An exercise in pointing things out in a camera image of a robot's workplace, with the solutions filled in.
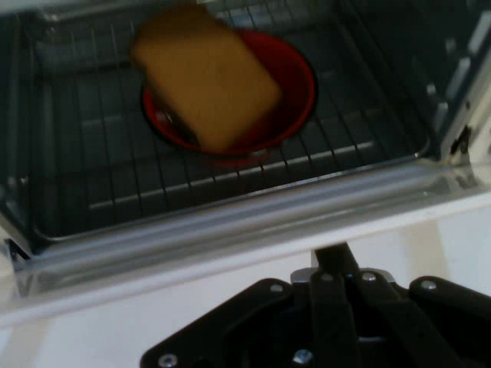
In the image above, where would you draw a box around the red bowl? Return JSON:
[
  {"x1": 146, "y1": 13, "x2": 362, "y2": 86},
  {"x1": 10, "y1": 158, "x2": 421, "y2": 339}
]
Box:
[{"x1": 140, "y1": 29, "x2": 318, "y2": 166}]

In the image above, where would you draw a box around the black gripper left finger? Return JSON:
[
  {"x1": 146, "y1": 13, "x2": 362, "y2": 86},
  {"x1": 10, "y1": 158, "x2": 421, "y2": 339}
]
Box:
[{"x1": 140, "y1": 247, "x2": 358, "y2": 368}]

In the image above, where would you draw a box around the brown bread slice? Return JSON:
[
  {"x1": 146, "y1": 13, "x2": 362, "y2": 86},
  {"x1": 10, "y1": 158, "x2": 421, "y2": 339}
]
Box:
[{"x1": 129, "y1": 6, "x2": 285, "y2": 151}]

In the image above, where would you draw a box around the metal oven wire rack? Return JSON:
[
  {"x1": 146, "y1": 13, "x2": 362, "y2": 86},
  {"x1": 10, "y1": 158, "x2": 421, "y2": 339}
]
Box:
[{"x1": 29, "y1": 5, "x2": 431, "y2": 243}]

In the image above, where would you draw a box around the glass oven door with handle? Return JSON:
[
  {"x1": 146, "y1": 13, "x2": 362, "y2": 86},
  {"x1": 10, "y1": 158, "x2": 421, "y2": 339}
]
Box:
[{"x1": 0, "y1": 159, "x2": 491, "y2": 331}]

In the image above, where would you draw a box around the cream toaster oven body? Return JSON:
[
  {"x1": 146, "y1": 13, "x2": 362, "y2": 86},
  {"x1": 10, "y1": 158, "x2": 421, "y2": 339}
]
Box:
[{"x1": 0, "y1": 0, "x2": 491, "y2": 269}]

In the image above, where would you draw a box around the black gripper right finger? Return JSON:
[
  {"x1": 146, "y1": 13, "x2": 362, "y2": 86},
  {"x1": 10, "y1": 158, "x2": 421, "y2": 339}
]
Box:
[{"x1": 337, "y1": 245, "x2": 491, "y2": 368}]

